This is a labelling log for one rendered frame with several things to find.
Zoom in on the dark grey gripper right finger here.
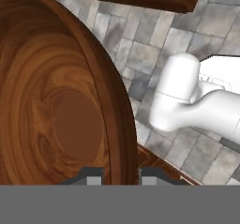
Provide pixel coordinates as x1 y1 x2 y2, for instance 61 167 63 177
138 166 189 187

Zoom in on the brown wooden bowl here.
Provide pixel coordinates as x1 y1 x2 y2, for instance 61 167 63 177
0 0 139 187

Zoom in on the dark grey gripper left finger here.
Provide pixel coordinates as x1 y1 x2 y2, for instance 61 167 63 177
58 166 105 187

